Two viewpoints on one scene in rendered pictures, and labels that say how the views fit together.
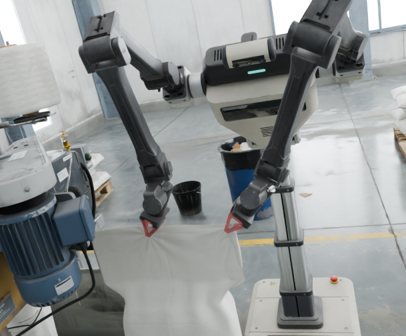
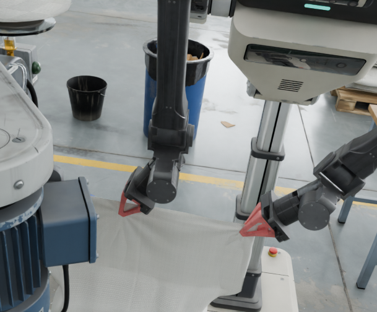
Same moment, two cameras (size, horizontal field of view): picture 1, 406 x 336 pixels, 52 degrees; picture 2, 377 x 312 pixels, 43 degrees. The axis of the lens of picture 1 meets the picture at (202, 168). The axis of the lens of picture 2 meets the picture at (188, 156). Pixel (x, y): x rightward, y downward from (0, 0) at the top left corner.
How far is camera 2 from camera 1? 52 cm
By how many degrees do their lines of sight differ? 20
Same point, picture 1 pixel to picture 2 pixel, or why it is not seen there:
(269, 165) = (344, 171)
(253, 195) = (320, 212)
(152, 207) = (161, 193)
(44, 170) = (48, 147)
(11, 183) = not seen: outside the picture
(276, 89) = (335, 40)
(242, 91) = (287, 29)
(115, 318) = not seen: hidden behind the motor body
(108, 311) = not seen: outside the picture
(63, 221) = (58, 231)
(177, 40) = not seen: outside the picture
